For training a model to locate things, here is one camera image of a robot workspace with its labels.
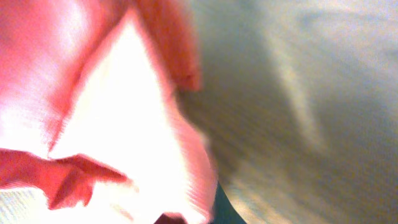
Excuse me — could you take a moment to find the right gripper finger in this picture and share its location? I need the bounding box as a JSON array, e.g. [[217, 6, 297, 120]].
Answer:
[[211, 183, 246, 224]]

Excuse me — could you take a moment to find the red printed t-shirt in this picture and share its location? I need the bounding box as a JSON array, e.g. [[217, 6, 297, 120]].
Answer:
[[1, 1, 217, 223]]

